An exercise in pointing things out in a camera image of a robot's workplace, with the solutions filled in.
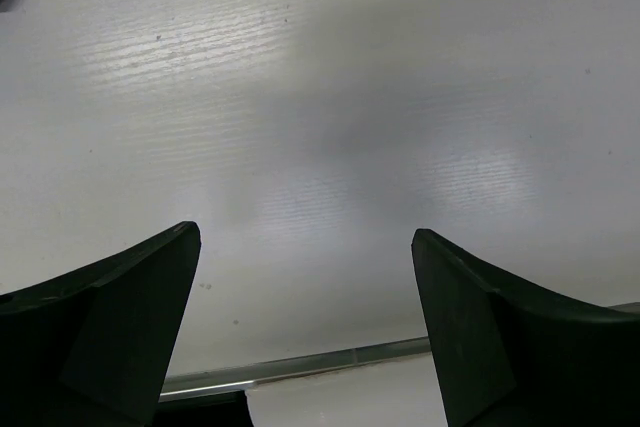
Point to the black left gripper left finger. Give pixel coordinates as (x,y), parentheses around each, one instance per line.
(92,347)

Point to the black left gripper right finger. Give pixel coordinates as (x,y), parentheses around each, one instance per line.
(508,352)

